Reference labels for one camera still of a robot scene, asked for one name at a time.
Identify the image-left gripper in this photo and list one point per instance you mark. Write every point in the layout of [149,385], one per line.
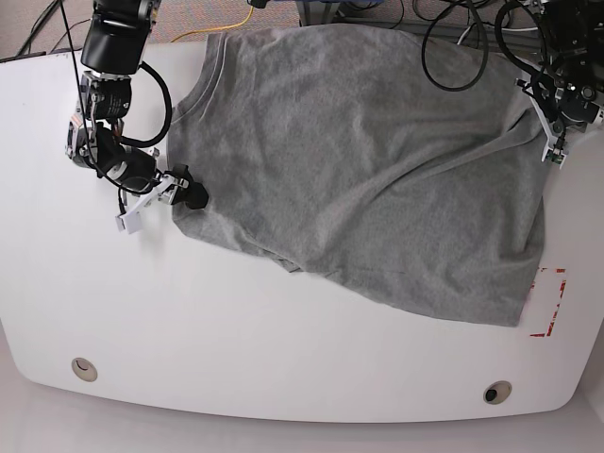
[140,183]

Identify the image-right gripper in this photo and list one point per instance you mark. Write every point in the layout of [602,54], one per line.
[568,115]

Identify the grey t-shirt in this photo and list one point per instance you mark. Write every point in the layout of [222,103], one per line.
[408,173]

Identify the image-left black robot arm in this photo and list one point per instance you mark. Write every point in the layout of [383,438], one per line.
[112,54]

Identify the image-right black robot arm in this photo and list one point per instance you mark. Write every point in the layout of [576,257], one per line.
[570,37]

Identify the red tape rectangle marking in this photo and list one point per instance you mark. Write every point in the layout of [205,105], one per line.
[544,301]

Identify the left table grommet hole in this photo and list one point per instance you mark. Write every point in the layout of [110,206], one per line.
[84,370]

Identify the table grommet hole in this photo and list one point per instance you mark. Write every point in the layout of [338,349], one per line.
[84,370]
[497,392]

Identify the right table grommet hole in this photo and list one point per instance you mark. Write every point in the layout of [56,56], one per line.
[497,392]

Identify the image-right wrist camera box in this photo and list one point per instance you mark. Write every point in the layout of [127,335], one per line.
[556,155]

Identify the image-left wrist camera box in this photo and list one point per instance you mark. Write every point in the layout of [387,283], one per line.
[130,222]

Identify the aluminium frame stand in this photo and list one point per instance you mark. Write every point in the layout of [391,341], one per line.
[391,13]

